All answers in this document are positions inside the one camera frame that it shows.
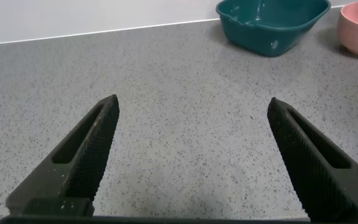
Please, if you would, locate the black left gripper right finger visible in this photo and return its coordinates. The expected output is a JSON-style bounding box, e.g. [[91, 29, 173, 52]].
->
[[267, 96, 358, 224]]

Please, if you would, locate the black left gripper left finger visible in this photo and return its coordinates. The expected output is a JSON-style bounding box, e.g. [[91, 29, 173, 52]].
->
[[5, 94, 120, 218]]

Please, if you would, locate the pink bowl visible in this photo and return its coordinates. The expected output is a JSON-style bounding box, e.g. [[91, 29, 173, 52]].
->
[[337, 0, 358, 59]]

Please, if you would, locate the teal plastic basin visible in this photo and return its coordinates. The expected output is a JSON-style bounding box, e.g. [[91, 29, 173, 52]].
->
[[215, 0, 332, 58]]

